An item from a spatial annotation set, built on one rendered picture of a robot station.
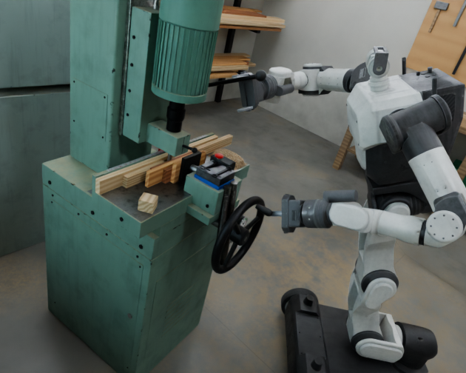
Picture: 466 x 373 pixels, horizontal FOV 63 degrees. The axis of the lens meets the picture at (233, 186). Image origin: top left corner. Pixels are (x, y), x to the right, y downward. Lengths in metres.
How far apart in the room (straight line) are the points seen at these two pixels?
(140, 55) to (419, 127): 0.82
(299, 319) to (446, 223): 1.10
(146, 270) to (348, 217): 0.67
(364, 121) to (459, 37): 3.04
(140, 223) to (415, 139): 0.77
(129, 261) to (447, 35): 3.58
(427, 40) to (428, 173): 3.26
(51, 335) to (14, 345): 0.14
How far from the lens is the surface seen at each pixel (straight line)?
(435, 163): 1.06
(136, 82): 1.29
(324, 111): 4.72
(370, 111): 1.20
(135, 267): 1.35
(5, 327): 2.06
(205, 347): 1.97
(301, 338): 1.90
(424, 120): 1.09
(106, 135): 1.40
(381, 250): 1.56
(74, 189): 1.45
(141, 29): 1.25
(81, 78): 1.44
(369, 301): 1.66
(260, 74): 1.23
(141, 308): 1.45
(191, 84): 1.18
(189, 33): 1.13
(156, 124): 1.34
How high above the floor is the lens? 1.58
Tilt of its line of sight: 30 degrees down
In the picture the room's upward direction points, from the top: 14 degrees clockwise
